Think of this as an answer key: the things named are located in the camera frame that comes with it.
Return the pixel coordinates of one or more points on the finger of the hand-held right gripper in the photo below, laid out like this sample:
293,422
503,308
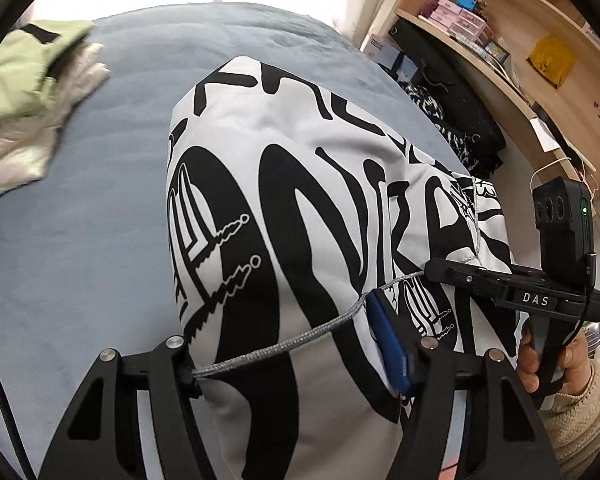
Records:
460,274

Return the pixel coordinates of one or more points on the small blue box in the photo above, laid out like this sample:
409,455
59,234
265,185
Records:
467,2

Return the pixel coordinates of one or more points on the white blue box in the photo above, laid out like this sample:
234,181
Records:
380,45

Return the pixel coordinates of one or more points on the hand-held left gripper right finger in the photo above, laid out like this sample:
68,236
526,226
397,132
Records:
387,340

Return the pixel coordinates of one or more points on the stack of pink boxes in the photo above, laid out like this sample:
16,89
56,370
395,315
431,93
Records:
450,12

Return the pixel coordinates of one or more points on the person's right hand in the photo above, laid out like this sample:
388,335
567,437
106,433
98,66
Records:
527,360

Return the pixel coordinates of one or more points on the light green jacket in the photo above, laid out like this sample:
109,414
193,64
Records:
15,75

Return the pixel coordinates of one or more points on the black white patterned garment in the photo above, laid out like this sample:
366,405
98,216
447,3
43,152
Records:
425,105

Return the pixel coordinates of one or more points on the yellow cloth pouch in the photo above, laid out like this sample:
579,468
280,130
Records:
552,60

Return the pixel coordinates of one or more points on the black clothing on shelf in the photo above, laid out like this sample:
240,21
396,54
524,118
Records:
460,95

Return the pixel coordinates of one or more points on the black white printed jacket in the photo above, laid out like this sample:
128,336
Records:
305,125

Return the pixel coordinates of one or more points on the colourful small box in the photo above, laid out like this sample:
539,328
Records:
496,52

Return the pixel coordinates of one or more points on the person's right forearm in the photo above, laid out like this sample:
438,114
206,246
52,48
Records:
580,430

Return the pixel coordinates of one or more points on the white paper note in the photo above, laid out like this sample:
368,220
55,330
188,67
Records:
545,135

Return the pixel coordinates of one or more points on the wooden shelf unit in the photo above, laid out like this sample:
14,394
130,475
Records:
525,15

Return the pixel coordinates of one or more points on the black flat device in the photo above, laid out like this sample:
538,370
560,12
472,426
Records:
567,140

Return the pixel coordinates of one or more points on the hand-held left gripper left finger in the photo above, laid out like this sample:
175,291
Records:
177,365

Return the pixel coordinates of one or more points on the silver puffer jacket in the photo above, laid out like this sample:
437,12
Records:
20,155

